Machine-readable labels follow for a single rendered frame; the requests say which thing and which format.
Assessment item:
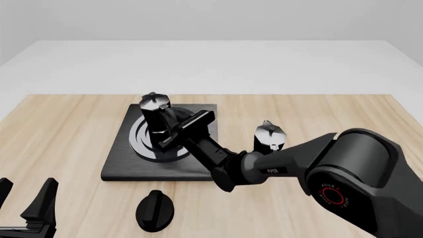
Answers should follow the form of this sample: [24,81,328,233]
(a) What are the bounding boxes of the flat black stove plate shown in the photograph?
[100,103,219,183]

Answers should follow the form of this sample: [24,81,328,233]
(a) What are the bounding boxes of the round black stove knob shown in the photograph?
[135,189,175,233]

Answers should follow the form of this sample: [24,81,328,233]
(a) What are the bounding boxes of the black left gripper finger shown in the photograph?
[0,177,14,207]
[20,177,59,225]

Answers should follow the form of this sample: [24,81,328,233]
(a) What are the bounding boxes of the silver black moka pot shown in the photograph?
[139,91,178,136]
[252,120,287,156]

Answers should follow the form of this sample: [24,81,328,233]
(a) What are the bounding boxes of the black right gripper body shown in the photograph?
[158,109,217,150]

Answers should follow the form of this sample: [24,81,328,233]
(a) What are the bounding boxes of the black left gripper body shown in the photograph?
[0,220,58,238]

